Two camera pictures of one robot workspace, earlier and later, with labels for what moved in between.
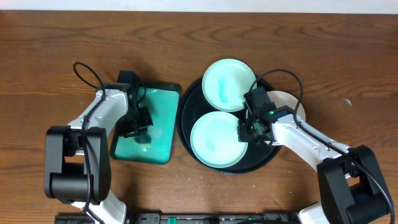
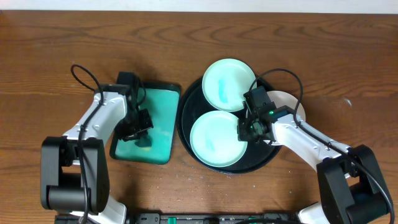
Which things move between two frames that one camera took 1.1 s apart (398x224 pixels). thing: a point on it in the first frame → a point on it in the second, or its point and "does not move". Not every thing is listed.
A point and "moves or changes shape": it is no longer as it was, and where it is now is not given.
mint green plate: [214, 140] does not move
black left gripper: [137, 125] does not move
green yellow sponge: [143, 139] moves or changes shape
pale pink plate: [280, 99] does not move
